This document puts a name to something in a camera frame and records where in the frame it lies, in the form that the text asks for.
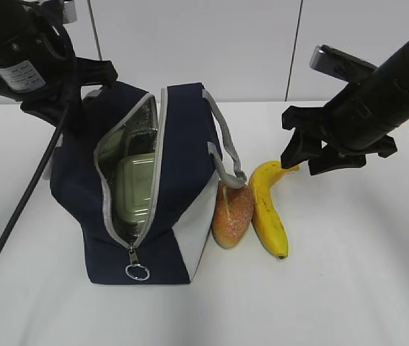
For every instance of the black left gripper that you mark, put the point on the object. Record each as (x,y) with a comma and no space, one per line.
(36,61)

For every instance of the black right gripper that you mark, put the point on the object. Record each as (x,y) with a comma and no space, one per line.
(356,122)

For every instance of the green lidded glass container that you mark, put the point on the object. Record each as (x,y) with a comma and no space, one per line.
(127,162)

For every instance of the yellow banana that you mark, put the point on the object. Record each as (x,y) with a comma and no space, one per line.
(266,220)

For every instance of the orange bread roll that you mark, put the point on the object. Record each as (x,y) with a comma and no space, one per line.
(232,215)

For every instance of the navy and white lunch bag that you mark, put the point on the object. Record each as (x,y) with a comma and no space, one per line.
(194,153)

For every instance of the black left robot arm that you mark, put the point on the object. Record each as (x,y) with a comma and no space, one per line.
(48,11)

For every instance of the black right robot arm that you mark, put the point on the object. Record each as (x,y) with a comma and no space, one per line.
(395,68)

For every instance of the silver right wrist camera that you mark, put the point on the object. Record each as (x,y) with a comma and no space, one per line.
(340,65)

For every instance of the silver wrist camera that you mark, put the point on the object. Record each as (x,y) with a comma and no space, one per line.
(69,14)
(340,65)

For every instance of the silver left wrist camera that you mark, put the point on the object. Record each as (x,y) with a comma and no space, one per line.
(69,14)

